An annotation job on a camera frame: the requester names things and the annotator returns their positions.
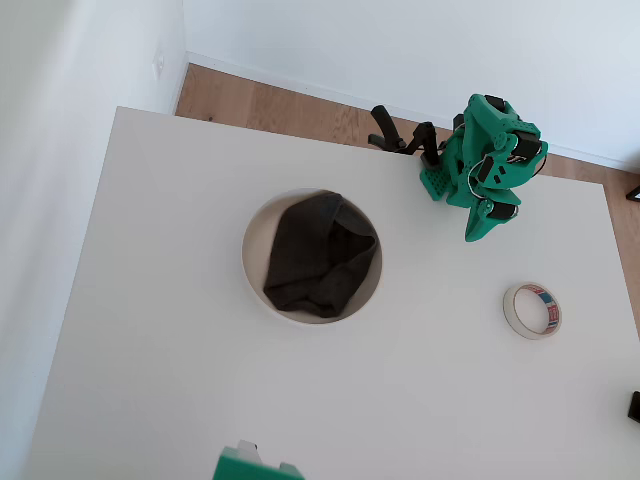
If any white masking tape roll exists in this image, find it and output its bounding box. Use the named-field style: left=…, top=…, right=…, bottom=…
left=502, top=281, right=563, bottom=341

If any green printed part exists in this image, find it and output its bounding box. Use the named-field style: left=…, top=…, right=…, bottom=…
left=212, top=446, right=306, bottom=480

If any dark grey cloth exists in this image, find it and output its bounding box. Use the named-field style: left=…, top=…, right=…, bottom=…
left=262, top=192, right=378, bottom=319

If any white round bowl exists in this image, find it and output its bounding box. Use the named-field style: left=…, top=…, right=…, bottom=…
left=241, top=187, right=384, bottom=325

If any small white printed part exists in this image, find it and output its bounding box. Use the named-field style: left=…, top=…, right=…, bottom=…
left=236, top=439, right=262, bottom=465

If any white wall socket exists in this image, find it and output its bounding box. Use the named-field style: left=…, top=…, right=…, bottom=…
left=151, top=41, right=168, bottom=79

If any black table clamp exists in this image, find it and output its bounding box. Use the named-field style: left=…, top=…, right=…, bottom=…
left=403, top=121, right=447, bottom=169
left=367, top=104, right=409, bottom=154

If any white baseboard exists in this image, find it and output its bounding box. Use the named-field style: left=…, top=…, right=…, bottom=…
left=171, top=49, right=640, bottom=172

